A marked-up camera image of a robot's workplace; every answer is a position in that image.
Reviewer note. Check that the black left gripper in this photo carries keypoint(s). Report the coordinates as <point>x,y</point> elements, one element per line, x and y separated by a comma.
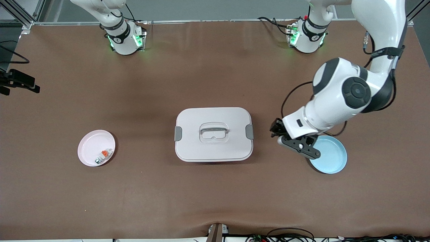
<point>277,127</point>

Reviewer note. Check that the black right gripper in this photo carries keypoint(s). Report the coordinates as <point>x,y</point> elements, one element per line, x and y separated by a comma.
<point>16,80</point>

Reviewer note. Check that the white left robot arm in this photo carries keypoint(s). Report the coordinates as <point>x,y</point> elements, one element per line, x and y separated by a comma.
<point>332,101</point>

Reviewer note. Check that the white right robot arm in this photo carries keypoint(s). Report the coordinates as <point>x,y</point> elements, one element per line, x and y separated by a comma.
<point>122,42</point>

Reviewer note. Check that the light blue round plate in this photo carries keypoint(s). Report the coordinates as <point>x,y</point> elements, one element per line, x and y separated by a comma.
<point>332,158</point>

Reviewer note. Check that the white lidded storage box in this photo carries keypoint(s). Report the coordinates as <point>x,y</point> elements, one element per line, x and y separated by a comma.
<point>215,148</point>

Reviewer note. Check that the brown table mat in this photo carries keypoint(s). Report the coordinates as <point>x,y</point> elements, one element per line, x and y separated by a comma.
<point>215,201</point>

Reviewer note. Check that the pink round plate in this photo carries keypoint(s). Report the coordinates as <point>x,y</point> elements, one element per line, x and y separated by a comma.
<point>92,144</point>

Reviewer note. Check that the white orange electrical connector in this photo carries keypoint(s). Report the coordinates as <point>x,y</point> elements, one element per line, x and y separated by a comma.
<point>105,153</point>

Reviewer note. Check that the aluminium frame post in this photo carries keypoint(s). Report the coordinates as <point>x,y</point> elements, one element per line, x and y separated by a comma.
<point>25,24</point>
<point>410,22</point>

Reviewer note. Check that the metal table clamp bracket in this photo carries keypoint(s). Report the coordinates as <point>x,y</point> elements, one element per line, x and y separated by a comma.
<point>215,233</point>

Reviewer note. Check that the silver table edge rail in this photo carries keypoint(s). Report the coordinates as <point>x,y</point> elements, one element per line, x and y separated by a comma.
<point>218,21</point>

